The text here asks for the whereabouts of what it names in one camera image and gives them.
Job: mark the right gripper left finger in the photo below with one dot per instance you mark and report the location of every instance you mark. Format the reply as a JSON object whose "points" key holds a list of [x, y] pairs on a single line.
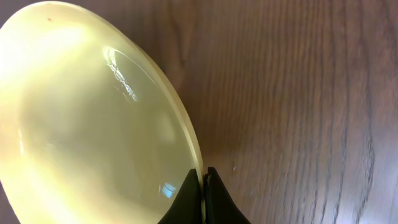
{"points": [[186, 208]]}

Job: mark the yellow plate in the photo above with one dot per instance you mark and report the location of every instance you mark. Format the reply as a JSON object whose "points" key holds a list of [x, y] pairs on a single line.
{"points": [[92, 131]]}

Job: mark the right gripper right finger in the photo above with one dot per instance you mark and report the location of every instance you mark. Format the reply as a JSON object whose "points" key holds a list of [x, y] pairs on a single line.
{"points": [[219, 206]]}

